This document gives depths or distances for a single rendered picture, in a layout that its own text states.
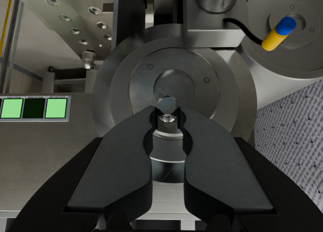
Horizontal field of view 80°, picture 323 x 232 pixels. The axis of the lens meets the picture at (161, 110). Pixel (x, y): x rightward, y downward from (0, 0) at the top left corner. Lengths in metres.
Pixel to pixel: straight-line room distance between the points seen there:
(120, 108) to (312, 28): 0.20
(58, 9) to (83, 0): 0.06
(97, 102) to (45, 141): 0.42
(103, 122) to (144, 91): 0.05
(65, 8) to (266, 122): 0.44
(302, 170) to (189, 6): 0.26
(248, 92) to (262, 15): 0.09
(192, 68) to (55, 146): 0.47
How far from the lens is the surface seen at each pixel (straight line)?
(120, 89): 0.18
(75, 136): 0.55
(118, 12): 0.24
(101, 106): 0.18
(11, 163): 0.64
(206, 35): 0.18
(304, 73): 0.22
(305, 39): 0.24
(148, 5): 0.55
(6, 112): 0.66
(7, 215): 0.65
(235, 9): 0.19
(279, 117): 0.37
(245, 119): 0.18
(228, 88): 0.18
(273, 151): 0.39
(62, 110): 0.57
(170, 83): 0.16
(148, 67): 0.16
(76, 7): 0.45
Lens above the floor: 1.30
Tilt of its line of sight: 12 degrees down
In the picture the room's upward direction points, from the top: 180 degrees counter-clockwise
